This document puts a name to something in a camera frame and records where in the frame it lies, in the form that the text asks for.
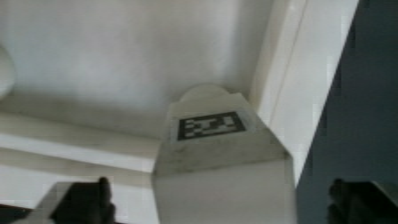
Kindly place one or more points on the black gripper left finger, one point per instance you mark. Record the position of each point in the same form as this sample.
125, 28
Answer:
86, 206

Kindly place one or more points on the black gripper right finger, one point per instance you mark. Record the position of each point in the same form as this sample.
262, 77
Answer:
363, 203

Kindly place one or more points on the white table leg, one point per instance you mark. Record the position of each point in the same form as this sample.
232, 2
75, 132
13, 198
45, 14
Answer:
223, 178

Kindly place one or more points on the white square tabletop part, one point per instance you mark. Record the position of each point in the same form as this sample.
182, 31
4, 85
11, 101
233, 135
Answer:
102, 59

